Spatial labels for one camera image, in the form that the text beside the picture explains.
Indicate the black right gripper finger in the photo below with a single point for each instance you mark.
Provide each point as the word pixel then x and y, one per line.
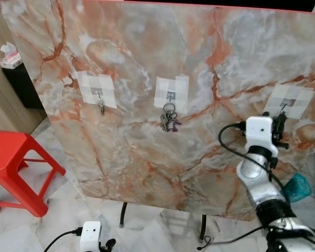
pixel 284 117
pixel 276 119

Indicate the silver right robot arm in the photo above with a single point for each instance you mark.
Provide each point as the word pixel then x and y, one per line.
pixel 252 178

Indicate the small metal adhesive hook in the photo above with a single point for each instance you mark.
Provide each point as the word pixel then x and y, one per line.
pixel 99 93
pixel 170 96
pixel 289 102

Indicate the black board stand leg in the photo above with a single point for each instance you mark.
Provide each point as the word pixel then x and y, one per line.
pixel 123 215
pixel 203 228

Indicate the teal plastic bag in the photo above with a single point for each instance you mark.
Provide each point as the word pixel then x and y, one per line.
pixel 299 186

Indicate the orange marble pattern board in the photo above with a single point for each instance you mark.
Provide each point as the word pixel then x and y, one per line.
pixel 147 157

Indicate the key bunch with purple charm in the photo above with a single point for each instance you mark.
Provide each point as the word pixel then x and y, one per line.
pixel 165 122

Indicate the red plastic stool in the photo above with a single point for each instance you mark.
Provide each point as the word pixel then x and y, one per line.
pixel 16 152

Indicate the single small key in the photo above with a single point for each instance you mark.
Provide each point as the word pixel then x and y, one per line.
pixel 101 108

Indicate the light wooden cabinet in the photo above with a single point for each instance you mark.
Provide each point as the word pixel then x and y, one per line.
pixel 5 113

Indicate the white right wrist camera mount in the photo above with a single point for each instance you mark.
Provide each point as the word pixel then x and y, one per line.
pixel 260 134

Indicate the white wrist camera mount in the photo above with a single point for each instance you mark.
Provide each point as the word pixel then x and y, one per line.
pixel 90 236
pixel 260 134

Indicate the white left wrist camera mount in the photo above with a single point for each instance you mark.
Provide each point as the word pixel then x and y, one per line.
pixel 90 236

